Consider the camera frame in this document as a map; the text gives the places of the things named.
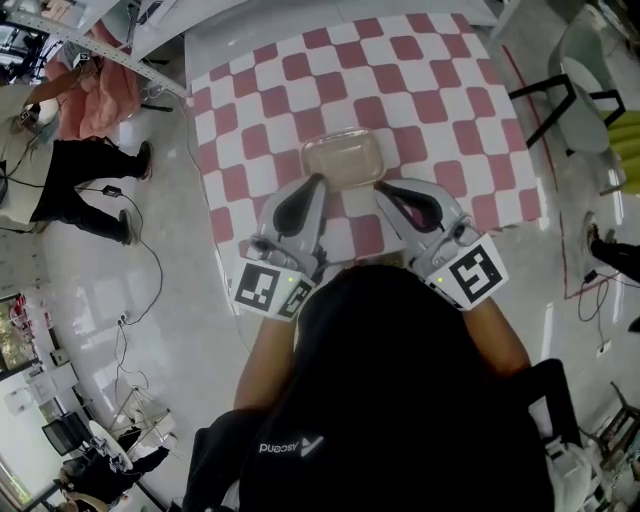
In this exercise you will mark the white waist pack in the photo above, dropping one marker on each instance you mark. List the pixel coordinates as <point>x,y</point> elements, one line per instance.
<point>570,470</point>

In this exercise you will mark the white chair with black legs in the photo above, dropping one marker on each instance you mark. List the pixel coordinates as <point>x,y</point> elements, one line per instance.
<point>585,100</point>

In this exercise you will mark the person's right tan shoe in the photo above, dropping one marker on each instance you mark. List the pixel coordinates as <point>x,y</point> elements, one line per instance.
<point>392,261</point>

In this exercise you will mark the person's right forearm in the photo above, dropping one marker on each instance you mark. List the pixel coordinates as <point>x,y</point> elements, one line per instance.
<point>502,340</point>

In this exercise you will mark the metal tripod stand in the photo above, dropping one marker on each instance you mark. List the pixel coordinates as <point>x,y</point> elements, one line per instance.
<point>140,420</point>

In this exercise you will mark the grey perforated metal beam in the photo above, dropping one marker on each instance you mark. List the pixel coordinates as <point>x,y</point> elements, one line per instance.
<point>100,47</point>

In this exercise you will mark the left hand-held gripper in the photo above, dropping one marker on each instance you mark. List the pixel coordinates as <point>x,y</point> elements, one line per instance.
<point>260,287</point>

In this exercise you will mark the red white checkered table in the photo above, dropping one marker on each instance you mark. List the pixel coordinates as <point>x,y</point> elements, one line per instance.
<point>400,100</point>

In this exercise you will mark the clear plastic tray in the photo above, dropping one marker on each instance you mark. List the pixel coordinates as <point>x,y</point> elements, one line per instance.
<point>345,157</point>

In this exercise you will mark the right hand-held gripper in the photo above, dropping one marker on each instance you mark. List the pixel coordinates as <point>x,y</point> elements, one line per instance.
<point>475,272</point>

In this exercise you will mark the small white round table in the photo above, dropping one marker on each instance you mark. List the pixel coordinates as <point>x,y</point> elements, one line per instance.
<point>112,445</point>

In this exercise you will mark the person's left forearm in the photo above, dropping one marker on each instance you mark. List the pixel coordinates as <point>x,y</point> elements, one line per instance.
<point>265,360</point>

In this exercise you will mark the person's black shirt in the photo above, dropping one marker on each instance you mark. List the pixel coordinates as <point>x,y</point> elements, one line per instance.
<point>275,475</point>

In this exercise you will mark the pink cloth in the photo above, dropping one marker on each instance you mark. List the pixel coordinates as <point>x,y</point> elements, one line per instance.
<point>100,100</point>

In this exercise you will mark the black power adapter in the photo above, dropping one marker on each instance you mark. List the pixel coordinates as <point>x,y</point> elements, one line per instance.
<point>112,191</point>
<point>590,276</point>

